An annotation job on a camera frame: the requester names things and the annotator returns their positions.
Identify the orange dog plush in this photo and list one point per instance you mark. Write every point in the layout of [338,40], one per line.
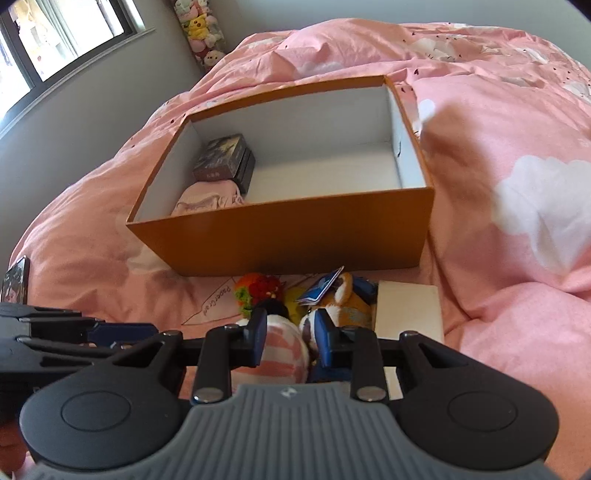
[351,309]

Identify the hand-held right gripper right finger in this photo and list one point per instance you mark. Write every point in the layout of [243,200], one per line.
[325,341]

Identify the small yellow toy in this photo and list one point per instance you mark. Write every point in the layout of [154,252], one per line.
[292,300]

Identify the black smartphone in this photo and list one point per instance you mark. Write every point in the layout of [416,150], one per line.
[14,281]

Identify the orange cardboard box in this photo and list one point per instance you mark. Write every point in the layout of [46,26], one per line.
[286,240]

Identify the clear tube of plush toys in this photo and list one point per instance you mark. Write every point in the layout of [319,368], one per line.
[203,27]

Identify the white box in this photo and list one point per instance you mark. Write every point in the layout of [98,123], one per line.
[406,309]

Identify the pink striped white plush doll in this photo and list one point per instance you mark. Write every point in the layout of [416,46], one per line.
[286,353]

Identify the window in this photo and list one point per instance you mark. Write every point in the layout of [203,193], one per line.
[46,41]

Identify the orange green crocheted toy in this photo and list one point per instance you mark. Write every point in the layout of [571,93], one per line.
[258,288]

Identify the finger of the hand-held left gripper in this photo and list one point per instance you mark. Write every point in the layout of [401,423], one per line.
[46,316]
[124,333]

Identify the black box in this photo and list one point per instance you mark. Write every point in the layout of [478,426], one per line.
[247,171]

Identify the pink garment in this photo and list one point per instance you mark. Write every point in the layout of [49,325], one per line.
[203,198]

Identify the blue packet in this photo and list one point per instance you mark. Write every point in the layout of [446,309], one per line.
[323,286]

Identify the dark printed box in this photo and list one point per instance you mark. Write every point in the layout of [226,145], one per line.
[219,154]

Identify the pink cloud print duvet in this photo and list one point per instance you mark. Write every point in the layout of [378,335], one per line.
[508,115]

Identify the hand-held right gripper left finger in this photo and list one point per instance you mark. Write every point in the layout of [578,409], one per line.
[258,334]

